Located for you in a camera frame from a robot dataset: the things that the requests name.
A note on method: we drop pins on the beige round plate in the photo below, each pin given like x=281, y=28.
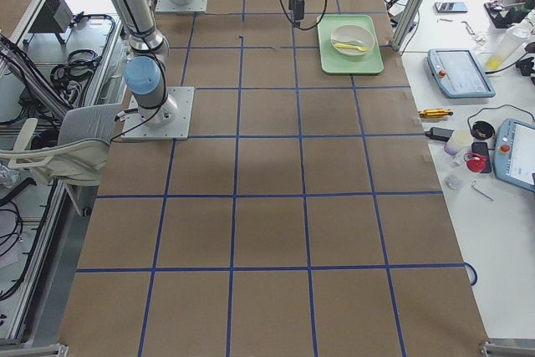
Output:
x=355, y=35

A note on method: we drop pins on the light green plastic tray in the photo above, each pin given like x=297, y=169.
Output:
x=332, y=61

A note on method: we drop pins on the black smartphone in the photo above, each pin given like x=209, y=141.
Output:
x=451, y=8

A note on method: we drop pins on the blue teach pendant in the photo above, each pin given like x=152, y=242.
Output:
x=458, y=73
x=514, y=154

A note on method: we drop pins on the white paper cup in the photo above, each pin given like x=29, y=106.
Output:
x=458, y=141

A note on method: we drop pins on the clear bottle yellow liquid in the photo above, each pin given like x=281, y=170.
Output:
x=514, y=37

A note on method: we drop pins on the red round lid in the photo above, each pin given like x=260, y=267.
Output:
x=475, y=162

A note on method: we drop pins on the silver allen key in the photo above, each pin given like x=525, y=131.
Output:
x=476, y=188

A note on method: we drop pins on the grey white chair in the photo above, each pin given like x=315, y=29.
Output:
x=79, y=157

